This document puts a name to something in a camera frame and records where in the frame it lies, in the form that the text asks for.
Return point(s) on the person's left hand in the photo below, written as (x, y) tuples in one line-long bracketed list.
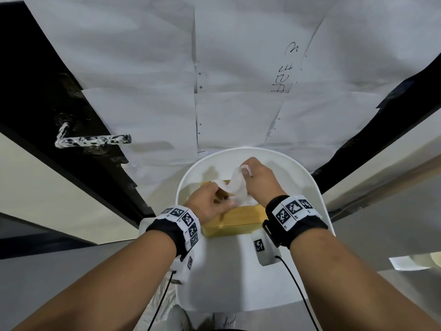
[(206, 203)]

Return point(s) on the person's right hand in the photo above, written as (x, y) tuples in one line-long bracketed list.
[(265, 182)]

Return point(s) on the white tissue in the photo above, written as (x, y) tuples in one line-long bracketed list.
[(237, 189)]

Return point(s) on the wooden tissue box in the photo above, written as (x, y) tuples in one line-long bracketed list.
[(234, 224)]

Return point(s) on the person's left forearm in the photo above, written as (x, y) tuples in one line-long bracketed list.
[(103, 286)]

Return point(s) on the person's right forearm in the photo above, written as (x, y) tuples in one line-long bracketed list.
[(344, 279)]

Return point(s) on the black left wristband with markers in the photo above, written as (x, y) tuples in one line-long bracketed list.
[(165, 227)]

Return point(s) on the black wristband with markers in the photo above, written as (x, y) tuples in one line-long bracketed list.
[(165, 227), (303, 227)]

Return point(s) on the black right wristband with markers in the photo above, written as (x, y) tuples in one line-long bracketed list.
[(303, 227)]

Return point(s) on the white plastic chair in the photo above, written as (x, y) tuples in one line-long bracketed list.
[(224, 272)]

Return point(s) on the gray shoe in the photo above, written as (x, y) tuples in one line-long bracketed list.
[(177, 318)]

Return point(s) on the white paper sheets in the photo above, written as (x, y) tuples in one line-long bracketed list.
[(137, 65)]

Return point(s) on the white flat object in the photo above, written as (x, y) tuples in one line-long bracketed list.
[(410, 262)]

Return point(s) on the black framed glass partition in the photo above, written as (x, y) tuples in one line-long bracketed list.
[(34, 244)]

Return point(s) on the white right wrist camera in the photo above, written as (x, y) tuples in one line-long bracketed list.
[(265, 251)]

